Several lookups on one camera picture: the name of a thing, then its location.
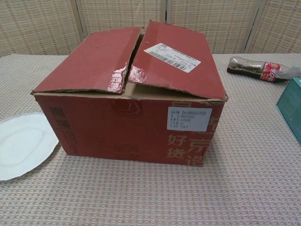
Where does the red cardboard box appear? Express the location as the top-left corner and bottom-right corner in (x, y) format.
(30, 20), (228, 167)

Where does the white scalloped plate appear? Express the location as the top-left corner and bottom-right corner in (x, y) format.
(0, 112), (59, 181)

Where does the teal product box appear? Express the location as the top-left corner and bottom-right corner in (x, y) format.
(275, 77), (301, 146)

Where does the crushed cola bottle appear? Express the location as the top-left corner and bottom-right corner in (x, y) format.
(227, 56), (299, 83)

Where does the woven folding screen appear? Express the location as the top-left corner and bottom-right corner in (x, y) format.
(0, 0), (301, 57)

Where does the beige woven tablecloth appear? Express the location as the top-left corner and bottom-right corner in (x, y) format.
(0, 53), (301, 226)

